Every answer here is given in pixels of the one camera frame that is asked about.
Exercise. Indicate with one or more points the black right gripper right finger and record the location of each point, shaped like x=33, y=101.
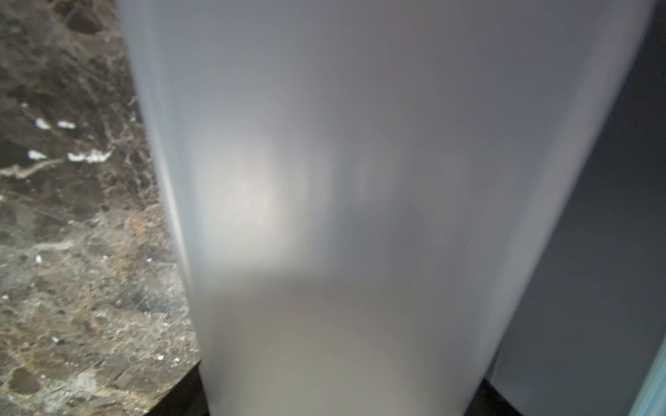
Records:
x=489, y=402

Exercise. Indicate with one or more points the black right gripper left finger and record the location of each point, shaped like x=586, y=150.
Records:
x=186, y=398

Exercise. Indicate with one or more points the dark grey pencil case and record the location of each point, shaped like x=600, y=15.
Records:
x=593, y=316

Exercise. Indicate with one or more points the teal pencil case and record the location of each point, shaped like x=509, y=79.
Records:
x=651, y=398

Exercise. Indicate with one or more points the clear frosted pencil case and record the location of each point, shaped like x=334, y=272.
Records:
x=359, y=191

